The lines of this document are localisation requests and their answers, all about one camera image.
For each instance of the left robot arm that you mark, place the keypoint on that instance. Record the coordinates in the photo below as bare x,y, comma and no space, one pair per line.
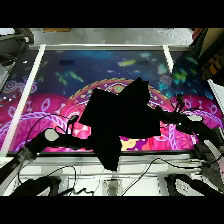
37,144

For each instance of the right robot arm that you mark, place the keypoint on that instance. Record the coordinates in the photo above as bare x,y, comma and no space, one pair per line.
197,126

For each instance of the black garment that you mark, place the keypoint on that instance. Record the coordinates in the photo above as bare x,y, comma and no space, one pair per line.
123,113

